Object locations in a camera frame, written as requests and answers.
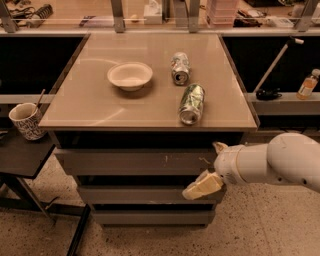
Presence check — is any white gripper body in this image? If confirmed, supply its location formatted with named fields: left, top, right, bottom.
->
left=214, top=146, right=241, bottom=185

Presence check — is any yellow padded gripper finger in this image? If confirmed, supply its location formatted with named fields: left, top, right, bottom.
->
left=182, top=170, right=224, bottom=200
left=212, top=142, right=228, bottom=154

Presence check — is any grey top drawer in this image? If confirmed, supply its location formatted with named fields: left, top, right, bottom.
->
left=54, top=149, right=218, bottom=176

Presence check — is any grey drawer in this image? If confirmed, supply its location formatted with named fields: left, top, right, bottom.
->
left=77, top=186, right=226, bottom=204
left=92, top=210, right=215, bottom=225
left=54, top=149, right=218, bottom=176

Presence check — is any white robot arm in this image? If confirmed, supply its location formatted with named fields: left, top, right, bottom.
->
left=182, top=133, right=320, bottom=200

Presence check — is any grey drawer cabinet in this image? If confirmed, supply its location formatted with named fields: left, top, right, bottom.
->
left=40, top=32, right=258, bottom=214

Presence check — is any grey bottom drawer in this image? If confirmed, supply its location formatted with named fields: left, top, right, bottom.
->
left=92, top=210, right=215, bottom=225

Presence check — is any grey middle drawer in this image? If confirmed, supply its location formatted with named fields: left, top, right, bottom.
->
left=77, top=186, right=226, bottom=204

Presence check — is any crushed green soda can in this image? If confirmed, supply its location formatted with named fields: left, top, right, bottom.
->
left=178, top=83, right=205, bottom=125

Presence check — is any crushed silver soda can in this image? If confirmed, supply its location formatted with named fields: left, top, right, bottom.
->
left=171, top=52, right=190, bottom=85

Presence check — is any orange liquid bottle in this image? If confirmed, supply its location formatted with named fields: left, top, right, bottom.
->
left=296, top=69, right=320, bottom=100

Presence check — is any white paper bowl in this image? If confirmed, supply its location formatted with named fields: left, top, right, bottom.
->
left=107, top=62, right=153, bottom=91

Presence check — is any white rod with black tip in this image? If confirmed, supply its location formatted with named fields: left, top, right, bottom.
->
left=253, top=37, right=304, bottom=93

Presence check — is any pink plastic container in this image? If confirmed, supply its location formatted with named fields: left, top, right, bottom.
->
left=205, top=0, right=239, bottom=27

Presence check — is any white tissue box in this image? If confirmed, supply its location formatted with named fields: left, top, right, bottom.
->
left=144, top=0, right=162, bottom=25

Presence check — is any brown stirring stick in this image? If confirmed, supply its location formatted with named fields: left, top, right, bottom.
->
left=33, top=89, right=46, bottom=113

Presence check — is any dark side table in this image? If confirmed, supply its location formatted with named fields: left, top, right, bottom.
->
left=0, top=128, right=90, bottom=256

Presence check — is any patterned white mug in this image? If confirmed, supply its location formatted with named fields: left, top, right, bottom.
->
left=9, top=103, right=46, bottom=141

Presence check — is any black coiled spring holder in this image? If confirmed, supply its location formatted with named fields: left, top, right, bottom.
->
left=26, top=4, right=53, bottom=28

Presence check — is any black cable bundle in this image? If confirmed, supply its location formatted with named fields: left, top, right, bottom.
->
left=255, top=87, right=284, bottom=101

